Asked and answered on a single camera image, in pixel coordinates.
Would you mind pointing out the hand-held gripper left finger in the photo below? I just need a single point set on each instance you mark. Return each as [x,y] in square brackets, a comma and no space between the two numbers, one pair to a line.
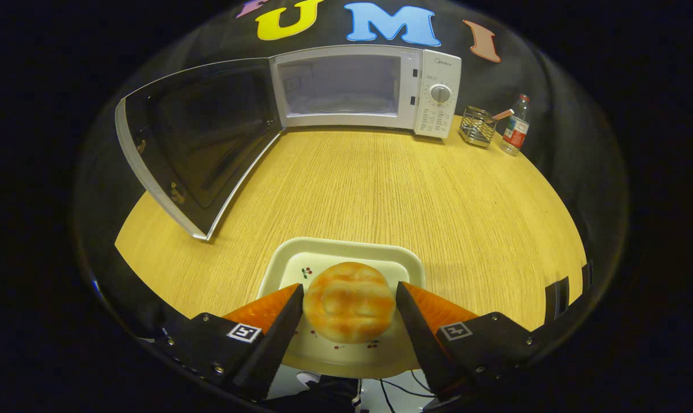
[277,344]

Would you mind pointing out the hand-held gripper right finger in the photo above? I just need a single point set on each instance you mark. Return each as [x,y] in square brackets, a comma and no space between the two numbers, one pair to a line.
[424,344]

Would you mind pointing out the round bread bun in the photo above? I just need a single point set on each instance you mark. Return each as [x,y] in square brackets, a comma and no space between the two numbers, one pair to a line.
[349,301]

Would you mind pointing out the white microwave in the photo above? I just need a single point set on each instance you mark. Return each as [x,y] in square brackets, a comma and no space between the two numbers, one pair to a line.
[438,123]

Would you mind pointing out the person's white shoe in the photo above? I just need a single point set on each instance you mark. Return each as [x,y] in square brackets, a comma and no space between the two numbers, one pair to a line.
[307,377]

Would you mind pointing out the person's dark trouser leg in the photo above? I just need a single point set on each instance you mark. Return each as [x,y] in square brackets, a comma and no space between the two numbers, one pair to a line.
[335,396]

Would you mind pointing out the cream plate with cherry print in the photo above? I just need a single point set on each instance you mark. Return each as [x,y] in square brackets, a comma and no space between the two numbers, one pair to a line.
[335,249]

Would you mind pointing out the clear bottle with red label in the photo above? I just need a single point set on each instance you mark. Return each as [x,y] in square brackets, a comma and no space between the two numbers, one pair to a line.
[516,129]

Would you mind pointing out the red white striped straw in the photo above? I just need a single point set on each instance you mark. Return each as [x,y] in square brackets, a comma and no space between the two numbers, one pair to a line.
[504,114]

